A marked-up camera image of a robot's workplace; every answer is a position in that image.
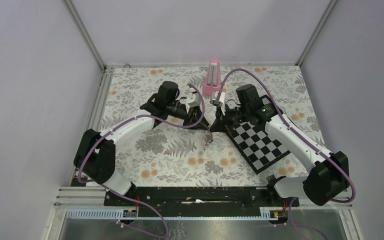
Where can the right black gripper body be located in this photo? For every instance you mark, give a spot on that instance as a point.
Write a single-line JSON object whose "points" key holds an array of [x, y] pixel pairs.
{"points": [[230, 117]]}

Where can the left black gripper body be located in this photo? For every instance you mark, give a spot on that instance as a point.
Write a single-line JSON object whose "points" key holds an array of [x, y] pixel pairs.
{"points": [[180, 111]]}

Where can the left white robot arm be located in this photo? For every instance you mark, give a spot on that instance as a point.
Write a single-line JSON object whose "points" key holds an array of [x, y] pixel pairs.
{"points": [[96, 153]]}

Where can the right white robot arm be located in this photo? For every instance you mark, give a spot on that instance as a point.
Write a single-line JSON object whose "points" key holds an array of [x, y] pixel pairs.
{"points": [[327, 172]]}

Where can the pink metronome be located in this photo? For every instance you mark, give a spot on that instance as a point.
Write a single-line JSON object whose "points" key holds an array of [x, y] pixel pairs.
{"points": [[212, 82]]}

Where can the floral patterned table mat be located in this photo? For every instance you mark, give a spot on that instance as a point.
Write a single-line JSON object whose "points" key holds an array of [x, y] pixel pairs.
{"points": [[167, 156]]}

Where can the black white chessboard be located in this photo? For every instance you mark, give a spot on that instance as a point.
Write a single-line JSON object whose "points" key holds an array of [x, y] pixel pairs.
{"points": [[259, 151]]}

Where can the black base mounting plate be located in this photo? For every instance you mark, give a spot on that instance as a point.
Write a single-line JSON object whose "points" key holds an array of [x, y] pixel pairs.
{"points": [[202, 202]]}

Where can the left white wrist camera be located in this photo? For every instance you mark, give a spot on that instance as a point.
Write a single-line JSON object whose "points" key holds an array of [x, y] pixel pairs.
{"points": [[192, 100]]}

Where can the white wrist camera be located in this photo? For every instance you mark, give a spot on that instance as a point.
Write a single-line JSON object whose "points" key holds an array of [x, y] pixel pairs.
{"points": [[217, 99], [192, 100]]}

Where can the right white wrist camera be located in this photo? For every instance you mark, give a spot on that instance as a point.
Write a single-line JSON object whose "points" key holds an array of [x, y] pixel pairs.
{"points": [[217, 99]]}

